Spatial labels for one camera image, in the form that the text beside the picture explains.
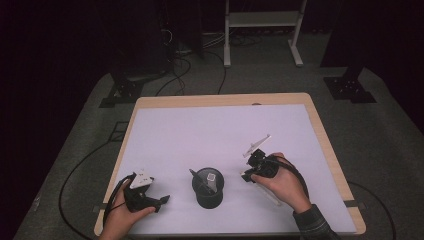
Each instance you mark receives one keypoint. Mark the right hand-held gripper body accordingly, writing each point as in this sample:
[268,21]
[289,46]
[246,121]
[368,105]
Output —
[263,165]

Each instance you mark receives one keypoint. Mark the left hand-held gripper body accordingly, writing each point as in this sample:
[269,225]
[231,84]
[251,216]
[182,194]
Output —
[138,198]

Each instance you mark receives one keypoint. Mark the grey pen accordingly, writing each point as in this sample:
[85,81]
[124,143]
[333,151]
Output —
[212,181]

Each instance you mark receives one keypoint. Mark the black retractable pen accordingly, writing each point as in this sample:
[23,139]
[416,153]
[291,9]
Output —
[201,182]

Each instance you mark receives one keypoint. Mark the black round pen holder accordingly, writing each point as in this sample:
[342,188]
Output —
[208,198]

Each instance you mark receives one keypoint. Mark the person's left hand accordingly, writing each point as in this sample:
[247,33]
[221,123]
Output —
[118,220]

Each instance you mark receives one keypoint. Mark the person's right hand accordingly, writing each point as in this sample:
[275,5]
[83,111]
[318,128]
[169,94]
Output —
[286,188]

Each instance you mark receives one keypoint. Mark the white table mat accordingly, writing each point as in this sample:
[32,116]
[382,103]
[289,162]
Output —
[213,140]

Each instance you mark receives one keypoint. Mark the wooden table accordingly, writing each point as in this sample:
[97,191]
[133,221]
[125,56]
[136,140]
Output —
[230,99]

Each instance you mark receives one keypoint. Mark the black stand base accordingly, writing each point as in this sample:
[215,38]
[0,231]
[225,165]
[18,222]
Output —
[348,88]
[126,90]

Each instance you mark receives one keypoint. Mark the white metal stand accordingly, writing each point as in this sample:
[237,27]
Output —
[263,18]

